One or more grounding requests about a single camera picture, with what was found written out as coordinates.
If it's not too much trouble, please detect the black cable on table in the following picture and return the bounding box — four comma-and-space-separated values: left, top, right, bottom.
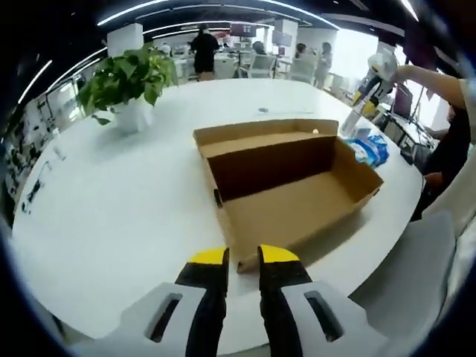
21, 159, 54, 213

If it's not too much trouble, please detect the brown cardboard shoe box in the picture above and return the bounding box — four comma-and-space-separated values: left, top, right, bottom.
193, 118, 384, 275

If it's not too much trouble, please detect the long curved ceiling light strip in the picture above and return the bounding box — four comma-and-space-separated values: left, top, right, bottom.
97, 0, 339, 30

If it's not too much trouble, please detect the white tube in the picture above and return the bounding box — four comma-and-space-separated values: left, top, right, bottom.
341, 106, 367, 135

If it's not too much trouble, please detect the green plant in white pot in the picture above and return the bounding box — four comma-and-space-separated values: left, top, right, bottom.
76, 42, 179, 132

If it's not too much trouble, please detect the blue soft item tissue pack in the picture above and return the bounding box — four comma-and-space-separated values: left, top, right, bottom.
341, 128, 391, 169

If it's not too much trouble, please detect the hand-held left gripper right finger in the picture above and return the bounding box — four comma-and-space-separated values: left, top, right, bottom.
257, 243, 401, 357

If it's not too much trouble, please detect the white square pillar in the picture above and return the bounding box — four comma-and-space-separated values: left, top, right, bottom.
106, 22, 144, 57

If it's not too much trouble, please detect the purple wall screen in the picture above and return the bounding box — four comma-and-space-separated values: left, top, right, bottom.
229, 22, 256, 38

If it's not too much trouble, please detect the white mesh office chair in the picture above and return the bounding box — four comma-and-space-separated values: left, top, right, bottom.
246, 54, 277, 79
289, 57, 318, 83

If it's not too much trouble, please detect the grey fabric chair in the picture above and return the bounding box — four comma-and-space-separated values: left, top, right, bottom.
347, 210, 459, 357

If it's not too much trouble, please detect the dark desk monitor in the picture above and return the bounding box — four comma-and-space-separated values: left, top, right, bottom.
393, 89, 415, 118

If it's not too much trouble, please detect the short ceiling light strip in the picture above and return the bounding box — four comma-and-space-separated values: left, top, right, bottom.
17, 60, 54, 106

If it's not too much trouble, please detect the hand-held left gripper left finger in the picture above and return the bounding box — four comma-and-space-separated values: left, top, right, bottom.
70, 246, 230, 357

